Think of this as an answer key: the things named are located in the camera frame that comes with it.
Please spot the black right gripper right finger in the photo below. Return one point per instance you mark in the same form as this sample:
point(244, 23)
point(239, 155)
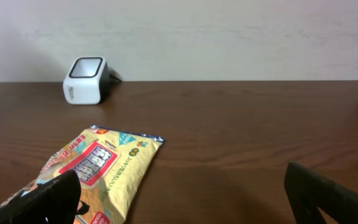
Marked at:
point(309, 193)

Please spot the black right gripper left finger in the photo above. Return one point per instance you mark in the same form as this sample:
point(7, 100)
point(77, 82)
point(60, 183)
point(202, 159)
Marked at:
point(53, 202)

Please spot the white barcode scanner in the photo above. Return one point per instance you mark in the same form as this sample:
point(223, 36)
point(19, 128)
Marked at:
point(87, 81)

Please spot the yellow snack bag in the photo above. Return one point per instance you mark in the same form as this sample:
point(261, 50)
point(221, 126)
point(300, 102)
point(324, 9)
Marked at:
point(110, 165)

